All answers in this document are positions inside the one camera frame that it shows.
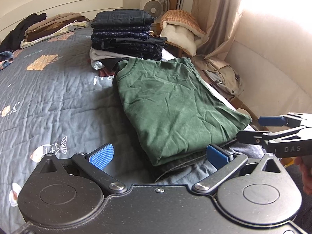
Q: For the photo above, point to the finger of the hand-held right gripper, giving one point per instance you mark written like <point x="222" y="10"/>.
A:
<point x="270" y="120"/>
<point x="251" y="136"/>

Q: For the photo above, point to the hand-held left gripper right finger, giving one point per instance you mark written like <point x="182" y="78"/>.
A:
<point x="217" y="156"/>

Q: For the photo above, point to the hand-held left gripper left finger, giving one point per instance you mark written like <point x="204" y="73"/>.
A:
<point x="102" y="156"/>

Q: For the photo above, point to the green t-shirt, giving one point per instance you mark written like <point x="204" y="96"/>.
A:
<point x="175" y="107"/>

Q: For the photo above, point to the stack of folded dark clothes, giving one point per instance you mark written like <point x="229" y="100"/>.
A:
<point x="121" y="34"/>

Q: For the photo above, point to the stack of folded brown clothes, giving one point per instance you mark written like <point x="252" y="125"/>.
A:
<point x="53" y="29"/>

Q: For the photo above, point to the person's right hand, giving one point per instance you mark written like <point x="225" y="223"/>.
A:
<point x="307" y="173"/>

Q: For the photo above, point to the cream padded sofa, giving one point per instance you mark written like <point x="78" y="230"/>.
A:
<point x="273" y="73"/>

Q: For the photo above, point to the beige backpack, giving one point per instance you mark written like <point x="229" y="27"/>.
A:
<point x="219" y="75"/>

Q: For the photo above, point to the grey printed quilt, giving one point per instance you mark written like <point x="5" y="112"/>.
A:
<point x="48" y="102"/>

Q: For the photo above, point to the beige curtain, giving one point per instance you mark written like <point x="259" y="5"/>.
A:
<point x="217" y="12"/>

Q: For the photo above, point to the checked pet bed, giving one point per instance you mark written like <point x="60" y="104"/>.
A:
<point x="182" y="29"/>

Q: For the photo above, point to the blue patterned garment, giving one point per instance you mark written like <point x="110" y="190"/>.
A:
<point x="6" y="58"/>

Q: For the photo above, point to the black jacket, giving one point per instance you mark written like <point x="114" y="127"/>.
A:
<point x="22" y="31"/>

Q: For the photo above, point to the white box fan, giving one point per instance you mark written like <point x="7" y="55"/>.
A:
<point x="152" y="7"/>

